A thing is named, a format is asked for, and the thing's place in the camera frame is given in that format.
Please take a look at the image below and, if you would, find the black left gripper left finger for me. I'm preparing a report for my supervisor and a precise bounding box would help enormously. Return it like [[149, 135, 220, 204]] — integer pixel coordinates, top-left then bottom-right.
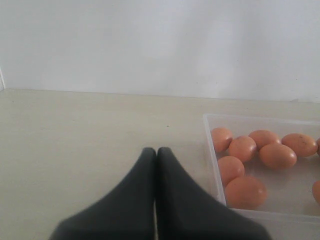
[[50, 147, 157, 240]]

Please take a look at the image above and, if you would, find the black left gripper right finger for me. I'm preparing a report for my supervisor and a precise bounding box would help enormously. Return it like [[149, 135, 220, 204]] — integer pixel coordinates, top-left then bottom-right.
[[155, 147, 271, 240]]

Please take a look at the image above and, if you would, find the brown egg left side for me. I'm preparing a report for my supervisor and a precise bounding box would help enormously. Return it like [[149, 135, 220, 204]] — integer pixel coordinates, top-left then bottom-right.
[[217, 156, 245, 187]]

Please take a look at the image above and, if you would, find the brown egg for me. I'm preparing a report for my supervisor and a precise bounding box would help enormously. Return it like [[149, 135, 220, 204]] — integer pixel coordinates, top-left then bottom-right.
[[259, 143, 297, 170], [211, 127, 233, 153], [312, 180, 320, 204], [248, 129, 281, 151], [224, 176, 268, 210], [281, 133, 319, 157], [217, 156, 245, 187], [316, 138, 320, 156]]

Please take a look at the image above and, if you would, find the brown egg front left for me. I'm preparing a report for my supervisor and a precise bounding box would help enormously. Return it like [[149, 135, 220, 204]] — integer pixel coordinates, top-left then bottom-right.
[[224, 176, 268, 210]]

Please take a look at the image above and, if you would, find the brown egg back left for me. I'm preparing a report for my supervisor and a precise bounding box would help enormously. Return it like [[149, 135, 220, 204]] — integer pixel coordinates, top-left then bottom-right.
[[211, 127, 233, 153]]

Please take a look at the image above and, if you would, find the brown egg second row left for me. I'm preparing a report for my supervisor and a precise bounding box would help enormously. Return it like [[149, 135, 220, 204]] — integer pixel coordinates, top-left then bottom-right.
[[228, 135, 257, 163]]

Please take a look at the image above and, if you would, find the clear plastic drawer bin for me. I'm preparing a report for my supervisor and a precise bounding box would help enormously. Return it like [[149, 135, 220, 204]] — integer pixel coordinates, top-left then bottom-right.
[[202, 113, 320, 240]]

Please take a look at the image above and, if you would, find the brown egg middle left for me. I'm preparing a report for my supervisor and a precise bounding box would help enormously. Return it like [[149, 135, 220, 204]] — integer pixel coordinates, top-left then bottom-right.
[[259, 143, 297, 170]]

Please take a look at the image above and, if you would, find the brown egg far right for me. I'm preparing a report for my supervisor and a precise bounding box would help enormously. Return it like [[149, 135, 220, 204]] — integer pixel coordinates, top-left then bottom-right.
[[312, 180, 320, 204]]

